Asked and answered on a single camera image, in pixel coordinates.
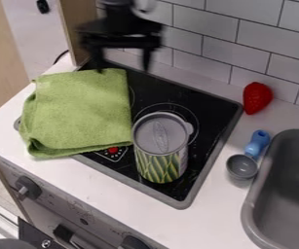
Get green striped can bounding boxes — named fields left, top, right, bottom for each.
left=131, top=111, right=195, bottom=185

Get toy sink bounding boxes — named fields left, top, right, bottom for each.
left=240, top=128, right=299, bottom=249

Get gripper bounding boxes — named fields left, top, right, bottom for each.
left=76, top=5, right=166, bottom=74

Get blue and grey spoon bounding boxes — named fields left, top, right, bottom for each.
left=225, top=129, right=272, bottom=181

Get toy stove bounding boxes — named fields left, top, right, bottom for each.
left=12, top=56, right=245, bottom=210

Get green cloth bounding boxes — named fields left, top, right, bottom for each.
left=18, top=67, right=135, bottom=160

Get red toy strawberry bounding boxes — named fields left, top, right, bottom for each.
left=241, top=81, right=275, bottom=116

